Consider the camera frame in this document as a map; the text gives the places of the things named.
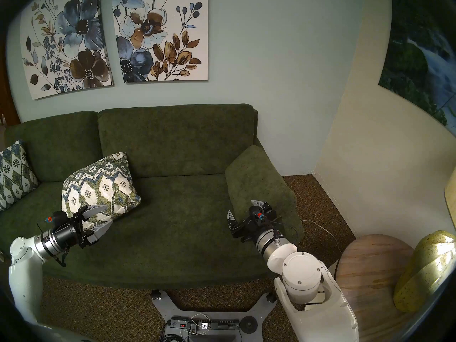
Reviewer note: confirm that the yellow-green speckled lamp base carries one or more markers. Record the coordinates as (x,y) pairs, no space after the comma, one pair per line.
(424,270)

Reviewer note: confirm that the blue flower canvas painting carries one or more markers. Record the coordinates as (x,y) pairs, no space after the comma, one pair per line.
(71,42)

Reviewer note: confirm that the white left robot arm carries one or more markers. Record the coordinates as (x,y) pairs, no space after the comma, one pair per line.
(21,273)

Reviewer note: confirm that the dark green fabric sofa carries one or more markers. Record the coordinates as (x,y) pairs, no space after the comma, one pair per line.
(171,220)

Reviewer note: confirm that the blue white patterned throw pillow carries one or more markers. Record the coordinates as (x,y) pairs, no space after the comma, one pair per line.
(14,174)

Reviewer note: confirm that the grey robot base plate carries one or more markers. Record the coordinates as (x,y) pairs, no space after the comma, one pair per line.
(221,311)

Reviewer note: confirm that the black base caster wheel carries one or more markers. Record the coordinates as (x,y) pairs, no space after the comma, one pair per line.
(272,298)
(155,294)

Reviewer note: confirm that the brown leaves flower canvas painting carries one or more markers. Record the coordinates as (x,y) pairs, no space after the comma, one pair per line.
(160,35)

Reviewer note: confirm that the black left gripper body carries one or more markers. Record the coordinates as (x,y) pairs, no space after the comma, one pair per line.
(67,234)

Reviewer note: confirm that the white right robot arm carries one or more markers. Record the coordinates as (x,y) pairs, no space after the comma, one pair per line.
(302,270)

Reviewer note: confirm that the waterfall landscape wall poster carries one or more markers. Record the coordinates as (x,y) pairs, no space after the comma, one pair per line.
(416,60)

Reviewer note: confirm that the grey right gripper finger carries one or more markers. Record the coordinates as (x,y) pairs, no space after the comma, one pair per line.
(231,218)
(262,204)

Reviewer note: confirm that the green white patterned throw pillow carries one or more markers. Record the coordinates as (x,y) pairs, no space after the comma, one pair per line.
(103,188)

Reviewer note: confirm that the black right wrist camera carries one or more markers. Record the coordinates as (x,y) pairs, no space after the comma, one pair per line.
(258,214)

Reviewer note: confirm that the pale yellow lampshade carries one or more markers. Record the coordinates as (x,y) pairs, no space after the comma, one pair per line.
(451,202)

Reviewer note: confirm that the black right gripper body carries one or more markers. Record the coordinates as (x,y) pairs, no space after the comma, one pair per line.
(249,227)

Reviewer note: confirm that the round wooden side table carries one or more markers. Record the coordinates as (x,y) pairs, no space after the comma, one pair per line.
(367,270)

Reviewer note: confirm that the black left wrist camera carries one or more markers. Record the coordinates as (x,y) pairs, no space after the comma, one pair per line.
(55,218)

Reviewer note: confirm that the black power strip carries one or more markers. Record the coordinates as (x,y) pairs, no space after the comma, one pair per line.
(224,324)

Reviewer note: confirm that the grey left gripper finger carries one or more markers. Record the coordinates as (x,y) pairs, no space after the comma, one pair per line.
(101,229)
(92,211)

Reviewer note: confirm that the black round base disc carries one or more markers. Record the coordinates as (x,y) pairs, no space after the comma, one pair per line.
(248,324)

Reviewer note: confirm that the dark wooden door frame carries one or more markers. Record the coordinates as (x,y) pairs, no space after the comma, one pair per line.
(8,102)

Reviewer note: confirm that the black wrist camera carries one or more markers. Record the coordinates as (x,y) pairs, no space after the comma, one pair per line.
(258,214)
(55,218)

